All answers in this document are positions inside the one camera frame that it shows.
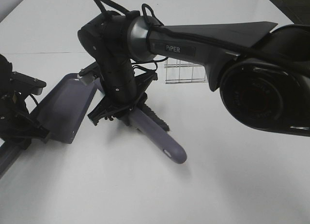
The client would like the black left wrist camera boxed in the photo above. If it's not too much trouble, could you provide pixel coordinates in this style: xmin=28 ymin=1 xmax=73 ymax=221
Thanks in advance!
xmin=11 ymin=71 xmax=47 ymax=95

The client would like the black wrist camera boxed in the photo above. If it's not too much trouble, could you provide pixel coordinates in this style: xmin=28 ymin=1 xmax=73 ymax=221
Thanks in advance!
xmin=11 ymin=71 xmax=47 ymax=95
xmin=77 ymin=62 xmax=102 ymax=87

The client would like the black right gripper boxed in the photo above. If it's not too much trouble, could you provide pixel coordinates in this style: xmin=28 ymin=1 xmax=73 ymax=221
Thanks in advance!
xmin=88 ymin=72 xmax=157 ymax=125

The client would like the chrome wire rack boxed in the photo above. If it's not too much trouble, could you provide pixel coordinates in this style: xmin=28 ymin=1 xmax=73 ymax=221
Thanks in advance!
xmin=164 ymin=58 xmax=208 ymax=84

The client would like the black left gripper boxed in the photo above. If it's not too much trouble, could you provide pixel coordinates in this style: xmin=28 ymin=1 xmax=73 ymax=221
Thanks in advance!
xmin=0 ymin=90 xmax=51 ymax=147

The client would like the purple plastic dustpan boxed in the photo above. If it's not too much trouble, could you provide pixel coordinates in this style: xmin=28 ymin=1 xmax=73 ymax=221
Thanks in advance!
xmin=0 ymin=73 xmax=100 ymax=175

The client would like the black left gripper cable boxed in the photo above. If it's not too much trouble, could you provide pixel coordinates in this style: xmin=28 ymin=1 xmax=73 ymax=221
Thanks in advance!
xmin=24 ymin=92 xmax=39 ymax=113

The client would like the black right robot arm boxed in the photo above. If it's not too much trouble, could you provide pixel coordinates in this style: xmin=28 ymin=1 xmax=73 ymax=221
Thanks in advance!
xmin=77 ymin=12 xmax=310 ymax=136

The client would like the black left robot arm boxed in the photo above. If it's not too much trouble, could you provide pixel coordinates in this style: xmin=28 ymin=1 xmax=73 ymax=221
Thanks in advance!
xmin=0 ymin=55 xmax=51 ymax=149

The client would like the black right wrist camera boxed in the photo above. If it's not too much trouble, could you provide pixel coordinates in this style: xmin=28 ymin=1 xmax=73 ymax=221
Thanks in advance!
xmin=77 ymin=62 xmax=102 ymax=87

